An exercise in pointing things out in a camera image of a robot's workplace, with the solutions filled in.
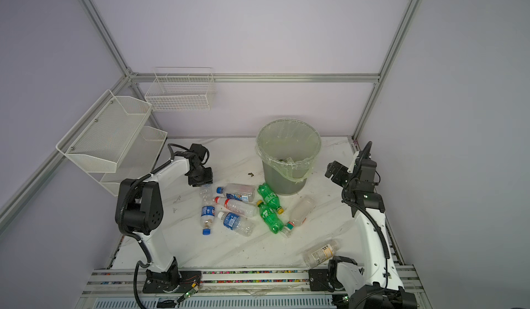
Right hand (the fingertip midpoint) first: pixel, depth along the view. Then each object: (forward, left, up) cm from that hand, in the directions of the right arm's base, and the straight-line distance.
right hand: (334, 168), depth 79 cm
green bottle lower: (-12, +25, -18) cm, 33 cm away
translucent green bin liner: (+8, +17, +4) cm, 20 cm away
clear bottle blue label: (0, +54, -17) cm, 56 cm away
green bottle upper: (-3, +25, -17) cm, 31 cm away
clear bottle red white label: (-8, +35, -16) cm, 39 cm away
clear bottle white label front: (-26, +6, -17) cm, 32 cm away
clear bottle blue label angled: (-14, +39, -17) cm, 45 cm away
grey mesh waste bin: (+5, +21, -18) cm, 28 cm away
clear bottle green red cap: (-5, +9, -22) cm, 25 cm away
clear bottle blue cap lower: (-10, +53, -20) cm, 58 cm away
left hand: (+5, +55, -17) cm, 58 cm away
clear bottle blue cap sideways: (+2, +39, -20) cm, 44 cm away
